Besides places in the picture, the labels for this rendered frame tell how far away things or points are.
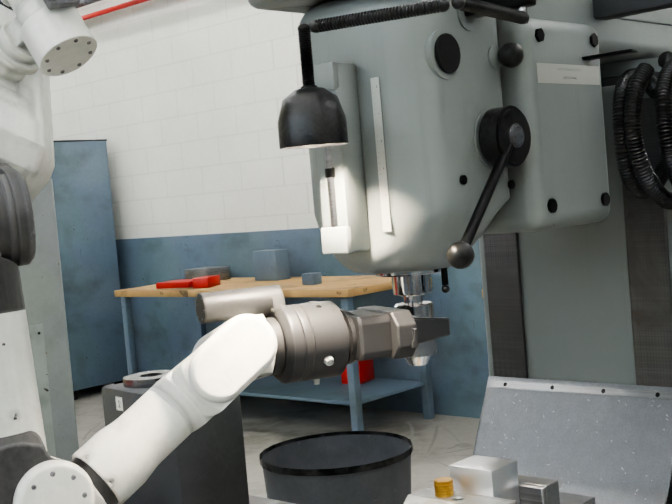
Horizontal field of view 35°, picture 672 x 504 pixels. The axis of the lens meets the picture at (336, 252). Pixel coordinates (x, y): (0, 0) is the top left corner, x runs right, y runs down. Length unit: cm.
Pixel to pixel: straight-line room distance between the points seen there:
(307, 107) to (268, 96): 640
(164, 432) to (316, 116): 36
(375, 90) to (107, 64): 779
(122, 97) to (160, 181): 79
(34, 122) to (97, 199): 745
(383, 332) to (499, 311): 47
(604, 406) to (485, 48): 57
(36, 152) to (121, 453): 33
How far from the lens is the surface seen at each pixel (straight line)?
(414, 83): 118
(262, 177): 756
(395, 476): 322
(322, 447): 358
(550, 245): 161
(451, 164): 120
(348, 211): 118
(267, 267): 711
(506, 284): 165
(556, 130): 134
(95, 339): 863
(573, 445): 159
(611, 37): 151
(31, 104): 123
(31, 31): 118
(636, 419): 156
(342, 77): 119
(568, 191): 136
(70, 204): 852
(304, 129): 109
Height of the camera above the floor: 140
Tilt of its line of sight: 3 degrees down
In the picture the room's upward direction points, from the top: 5 degrees counter-clockwise
